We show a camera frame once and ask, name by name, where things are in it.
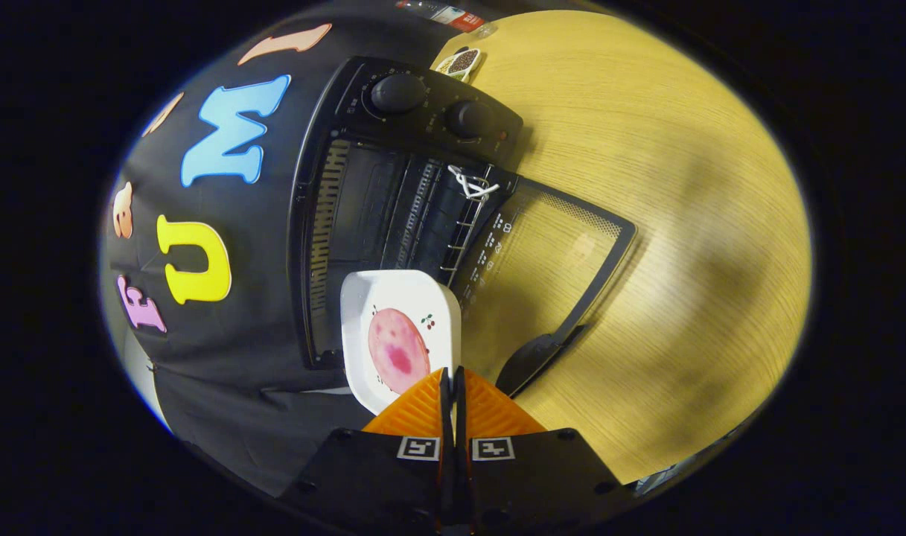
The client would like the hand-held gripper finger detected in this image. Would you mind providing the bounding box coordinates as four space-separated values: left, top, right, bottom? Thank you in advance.
453 365 636 536
278 366 457 536

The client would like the pink round food slice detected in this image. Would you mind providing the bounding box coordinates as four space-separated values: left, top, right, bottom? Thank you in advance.
368 308 432 395

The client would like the white square plate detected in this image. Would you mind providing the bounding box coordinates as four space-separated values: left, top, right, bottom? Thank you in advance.
340 269 462 416

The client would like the black toaster oven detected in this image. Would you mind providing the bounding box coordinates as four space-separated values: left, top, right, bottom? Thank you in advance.
289 56 638 399

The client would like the black backdrop cloth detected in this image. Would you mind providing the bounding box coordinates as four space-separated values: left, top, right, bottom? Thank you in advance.
99 0 453 500

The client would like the small white snack dish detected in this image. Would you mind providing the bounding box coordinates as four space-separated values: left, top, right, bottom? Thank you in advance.
434 48 483 83

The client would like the clear bottle with red label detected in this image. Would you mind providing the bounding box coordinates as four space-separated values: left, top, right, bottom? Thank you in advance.
395 0 498 38

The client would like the white string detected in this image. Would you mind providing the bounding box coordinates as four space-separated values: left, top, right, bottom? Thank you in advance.
447 164 501 203

